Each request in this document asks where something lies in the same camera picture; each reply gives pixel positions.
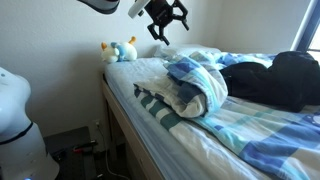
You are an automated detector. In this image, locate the black clothing pile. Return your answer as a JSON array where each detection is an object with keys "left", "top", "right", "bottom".
[{"left": 219, "top": 50, "right": 320, "bottom": 114}]

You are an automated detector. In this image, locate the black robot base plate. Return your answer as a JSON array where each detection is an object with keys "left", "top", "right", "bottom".
[{"left": 43, "top": 125, "right": 98, "bottom": 180}]

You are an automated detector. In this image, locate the light wooden bed frame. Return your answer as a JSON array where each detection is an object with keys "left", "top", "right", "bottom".
[{"left": 99, "top": 71, "right": 164, "bottom": 180}]

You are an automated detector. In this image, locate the white floor cable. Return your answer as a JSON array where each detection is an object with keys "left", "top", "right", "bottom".
[{"left": 96, "top": 123, "right": 131, "bottom": 180}]

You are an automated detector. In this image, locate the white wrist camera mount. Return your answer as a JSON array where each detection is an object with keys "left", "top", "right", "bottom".
[{"left": 128, "top": 0, "right": 151, "bottom": 20}]

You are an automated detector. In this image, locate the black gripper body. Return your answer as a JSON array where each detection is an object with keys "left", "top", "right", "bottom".
[{"left": 144, "top": 0, "right": 178, "bottom": 26}]

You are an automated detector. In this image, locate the blue plaid duvet cover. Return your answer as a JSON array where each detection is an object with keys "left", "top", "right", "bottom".
[{"left": 133, "top": 49, "right": 320, "bottom": 180}]

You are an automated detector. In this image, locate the dark window frame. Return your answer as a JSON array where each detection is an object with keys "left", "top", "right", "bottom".
[{"left": 291, "top": 0, "right": 320, "bottom": 63}]

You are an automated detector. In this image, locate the mattress with light blue sheet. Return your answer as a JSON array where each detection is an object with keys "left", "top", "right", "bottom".
[{"left": 103, "top": 57, "right": 214, "bottom": 180}]

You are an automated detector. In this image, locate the pale blue pillow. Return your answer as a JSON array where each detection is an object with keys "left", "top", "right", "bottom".
[{"left": 153, "top": 43, "right": 223, "bottom": 62}]

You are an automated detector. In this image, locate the white stuffed duck toy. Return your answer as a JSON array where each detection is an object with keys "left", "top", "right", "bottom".
[{"left": 100, "top": 35, "right": 138, "bottom": 64}]

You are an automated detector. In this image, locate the red handled clamp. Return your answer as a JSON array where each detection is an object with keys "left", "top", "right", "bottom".
[{"left": 72, "top": 139, "right": 99, "bottom": 155}]

